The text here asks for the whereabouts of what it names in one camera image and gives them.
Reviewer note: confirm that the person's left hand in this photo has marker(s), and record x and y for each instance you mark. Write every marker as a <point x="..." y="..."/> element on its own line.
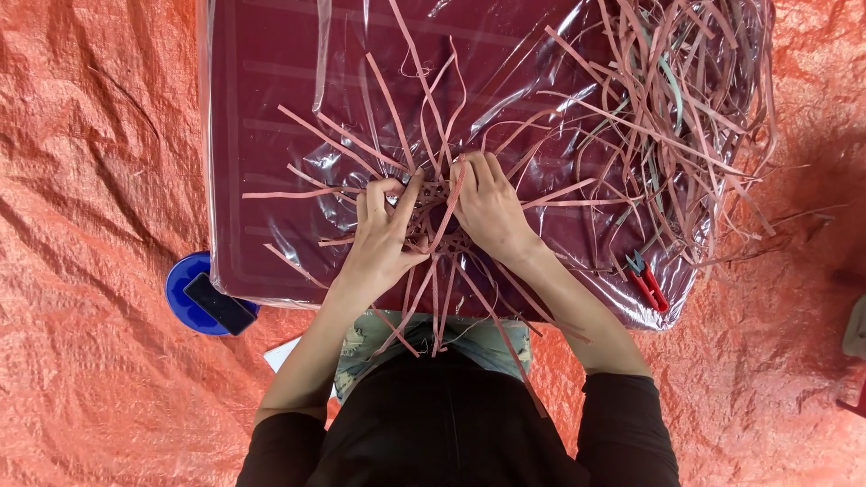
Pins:
<point x="381" y="243"/>

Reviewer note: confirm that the person's right hand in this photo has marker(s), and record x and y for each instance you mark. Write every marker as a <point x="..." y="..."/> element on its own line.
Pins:
<point x="492" y="209"/>

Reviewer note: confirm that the person's right fingers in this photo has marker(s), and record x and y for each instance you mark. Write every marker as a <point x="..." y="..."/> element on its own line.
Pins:
<point x="470" y="172"/>

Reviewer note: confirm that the woven pink strip basket base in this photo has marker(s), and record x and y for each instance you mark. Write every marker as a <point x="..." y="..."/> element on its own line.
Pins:
<point x="433" y="223"/>

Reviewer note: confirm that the maroon plastic-wrapped table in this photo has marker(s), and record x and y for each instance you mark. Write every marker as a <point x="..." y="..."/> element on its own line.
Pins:
<point x="433" y="135"/>

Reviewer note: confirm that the person's light jeans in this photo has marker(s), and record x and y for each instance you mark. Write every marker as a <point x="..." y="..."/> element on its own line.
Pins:
<point x="433" y="341"/>

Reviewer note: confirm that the red thread snips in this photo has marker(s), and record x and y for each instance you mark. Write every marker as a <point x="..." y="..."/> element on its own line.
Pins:
<point x="646" y="281"/>

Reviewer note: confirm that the pile of pink strips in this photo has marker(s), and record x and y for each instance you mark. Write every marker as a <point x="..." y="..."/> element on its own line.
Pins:
<point x="683" y="115"/>

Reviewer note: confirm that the person's black shirt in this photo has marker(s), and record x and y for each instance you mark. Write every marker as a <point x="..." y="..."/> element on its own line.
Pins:
<point x="453" y="426"/>

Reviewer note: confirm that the white paper sheet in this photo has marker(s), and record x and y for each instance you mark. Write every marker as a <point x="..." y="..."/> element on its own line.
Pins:
<point x="284" y="355"/>

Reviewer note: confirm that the black smartphone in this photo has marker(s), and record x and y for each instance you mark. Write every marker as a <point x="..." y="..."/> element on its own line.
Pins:
<point x="220" y="304"/>

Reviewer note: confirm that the blue round stool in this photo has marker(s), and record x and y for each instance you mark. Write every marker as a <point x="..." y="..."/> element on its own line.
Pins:
<point x="193" y="297"/>

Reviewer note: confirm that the orange woven tarp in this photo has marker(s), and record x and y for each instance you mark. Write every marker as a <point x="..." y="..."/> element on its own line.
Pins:
<point x="95" y="243"/>

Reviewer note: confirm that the grey object at edge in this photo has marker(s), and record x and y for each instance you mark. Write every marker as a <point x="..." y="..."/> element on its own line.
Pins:
<point x="855" y="328"/>

